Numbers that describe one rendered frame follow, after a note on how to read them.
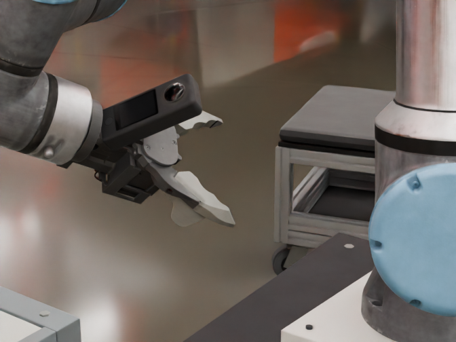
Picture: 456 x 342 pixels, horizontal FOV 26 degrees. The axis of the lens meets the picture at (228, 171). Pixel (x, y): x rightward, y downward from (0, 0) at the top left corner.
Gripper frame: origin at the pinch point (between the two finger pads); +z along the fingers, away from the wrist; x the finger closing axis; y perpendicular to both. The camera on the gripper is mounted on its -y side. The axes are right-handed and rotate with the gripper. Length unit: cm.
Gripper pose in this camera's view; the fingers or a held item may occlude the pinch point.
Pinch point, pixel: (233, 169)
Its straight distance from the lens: 117.2
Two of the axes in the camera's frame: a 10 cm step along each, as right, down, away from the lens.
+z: 8.0, 2.8, 5.3
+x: 1.0, 8.1, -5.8
